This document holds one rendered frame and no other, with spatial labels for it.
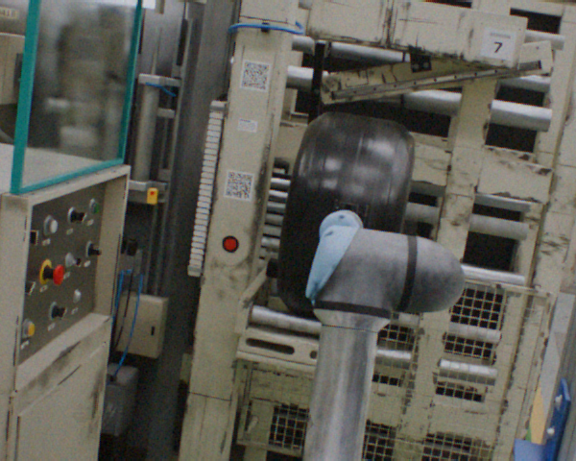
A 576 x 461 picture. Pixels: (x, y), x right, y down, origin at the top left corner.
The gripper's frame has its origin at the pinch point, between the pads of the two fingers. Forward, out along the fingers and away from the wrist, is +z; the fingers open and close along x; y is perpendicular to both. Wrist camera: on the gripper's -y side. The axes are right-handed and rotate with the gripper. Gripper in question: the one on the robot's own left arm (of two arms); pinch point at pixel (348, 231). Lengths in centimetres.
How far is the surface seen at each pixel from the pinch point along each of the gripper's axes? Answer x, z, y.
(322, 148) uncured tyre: 10.8, 14.3, 17.9
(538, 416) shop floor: -99, 243, -93
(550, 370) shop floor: -117, 324, -84
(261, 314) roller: 19.8, 23.2, -27.0
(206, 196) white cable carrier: 40.5, 29.0, 0.3
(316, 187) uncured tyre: 10.1, 9.4, 8.3
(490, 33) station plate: -27, 47, 58
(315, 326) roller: 5.5, 23.2, -27.3
